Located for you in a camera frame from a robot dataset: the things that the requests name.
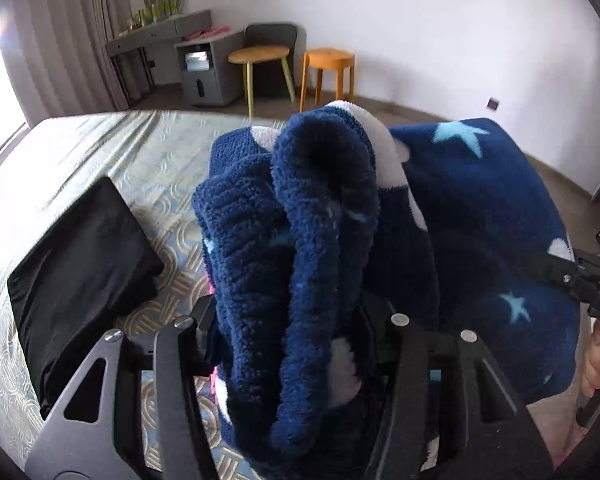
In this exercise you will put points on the row of green bottles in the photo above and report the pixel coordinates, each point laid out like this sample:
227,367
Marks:
155,14

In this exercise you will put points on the grey rolling cabinet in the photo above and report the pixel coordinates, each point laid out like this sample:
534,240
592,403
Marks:
220,75

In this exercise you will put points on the orange stool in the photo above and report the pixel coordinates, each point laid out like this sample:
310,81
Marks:
329,57

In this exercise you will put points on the grey curtain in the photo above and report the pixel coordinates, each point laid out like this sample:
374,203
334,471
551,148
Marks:
65,40

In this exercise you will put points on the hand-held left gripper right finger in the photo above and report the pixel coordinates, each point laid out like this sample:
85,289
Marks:
415,350

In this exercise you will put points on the grey chair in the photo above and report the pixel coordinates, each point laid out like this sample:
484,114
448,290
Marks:
275,35

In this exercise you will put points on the black folded garment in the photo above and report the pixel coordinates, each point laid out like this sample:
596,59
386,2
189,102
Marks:
80,270

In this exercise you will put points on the person's right hand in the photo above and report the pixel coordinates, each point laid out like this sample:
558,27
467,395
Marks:
595,365

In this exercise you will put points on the wall socket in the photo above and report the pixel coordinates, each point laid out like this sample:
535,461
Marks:
492,104

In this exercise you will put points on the bed with patterned sheet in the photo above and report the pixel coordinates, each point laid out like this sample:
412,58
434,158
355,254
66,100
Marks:
145,160

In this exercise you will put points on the pink items on table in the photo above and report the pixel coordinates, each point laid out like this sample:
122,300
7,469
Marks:
205,34

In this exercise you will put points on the blue box in cabinet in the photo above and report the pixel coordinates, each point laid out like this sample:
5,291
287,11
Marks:
197,62

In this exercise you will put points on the grey dressing table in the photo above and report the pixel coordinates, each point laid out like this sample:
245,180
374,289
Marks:
155,35

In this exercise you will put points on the blue star fleece pants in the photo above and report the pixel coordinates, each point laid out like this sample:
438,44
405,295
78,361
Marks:
330,240

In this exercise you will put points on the light wooden stool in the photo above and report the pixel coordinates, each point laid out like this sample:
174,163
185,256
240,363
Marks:
260,54

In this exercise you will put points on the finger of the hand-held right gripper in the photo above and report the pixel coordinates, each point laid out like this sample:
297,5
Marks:
555,270

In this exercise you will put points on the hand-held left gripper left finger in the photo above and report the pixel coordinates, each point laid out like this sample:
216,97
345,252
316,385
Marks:
172,355

